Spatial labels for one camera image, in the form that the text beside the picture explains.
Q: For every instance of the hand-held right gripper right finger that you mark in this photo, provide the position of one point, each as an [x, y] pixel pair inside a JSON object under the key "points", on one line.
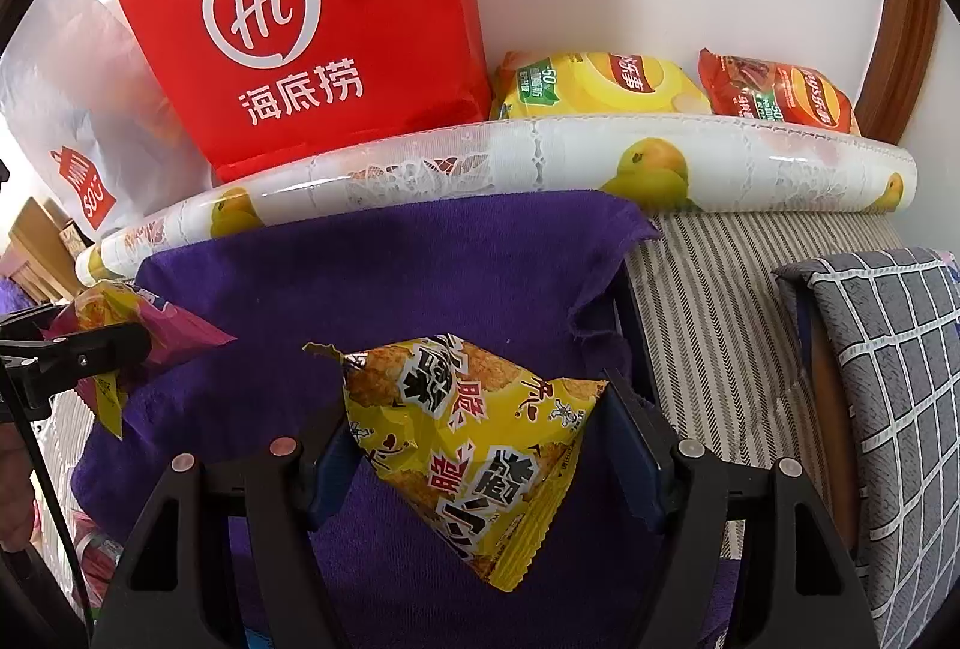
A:
{"points": [[634, 461]]}

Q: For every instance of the red paper bag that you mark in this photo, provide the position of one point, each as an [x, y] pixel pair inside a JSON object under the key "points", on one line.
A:
{"points": [[315, 19]]}

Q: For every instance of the fruit-print tablecloth roll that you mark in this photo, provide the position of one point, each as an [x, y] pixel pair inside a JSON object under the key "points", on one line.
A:
{"points": [[570, 158]]}

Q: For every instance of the white plastic bag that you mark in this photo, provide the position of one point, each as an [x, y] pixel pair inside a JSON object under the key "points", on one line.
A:
{"points": [[75, 94]]}

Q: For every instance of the purple towel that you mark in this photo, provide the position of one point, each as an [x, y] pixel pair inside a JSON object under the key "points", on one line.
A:
{"points": [[375, 274]]}

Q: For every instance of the grey checked pillow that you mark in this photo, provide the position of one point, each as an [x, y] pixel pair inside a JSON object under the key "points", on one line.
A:
{"points": [[900, 394]]}

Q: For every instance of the magenta and yellow snack packet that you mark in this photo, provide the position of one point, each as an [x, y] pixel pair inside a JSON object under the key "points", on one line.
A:
{"points": [[180, 335]]}

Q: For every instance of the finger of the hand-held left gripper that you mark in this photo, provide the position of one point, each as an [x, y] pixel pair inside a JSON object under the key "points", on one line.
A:
{"points": [[82, 355], [26, 323]]}

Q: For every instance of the wooden door frame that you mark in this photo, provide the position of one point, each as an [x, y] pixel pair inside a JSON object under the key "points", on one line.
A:
{"points": [[900, 34]]}

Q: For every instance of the yellow chips bag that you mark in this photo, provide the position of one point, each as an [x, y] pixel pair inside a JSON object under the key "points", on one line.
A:
{"points": [[600, 87]]}

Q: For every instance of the person's left hand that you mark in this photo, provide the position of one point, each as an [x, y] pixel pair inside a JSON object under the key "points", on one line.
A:
{"points": [[13, 499]]}

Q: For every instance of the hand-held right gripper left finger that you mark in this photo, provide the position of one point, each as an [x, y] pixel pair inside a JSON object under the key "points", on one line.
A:
{"points": [[331, 480]]}

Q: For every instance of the red chips bag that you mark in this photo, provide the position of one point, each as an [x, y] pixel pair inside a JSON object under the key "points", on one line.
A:
{"points": [[795, 94]]}

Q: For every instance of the wooden headboard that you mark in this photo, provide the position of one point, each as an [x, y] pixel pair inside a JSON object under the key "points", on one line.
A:
{"points": [[34, 244]]}

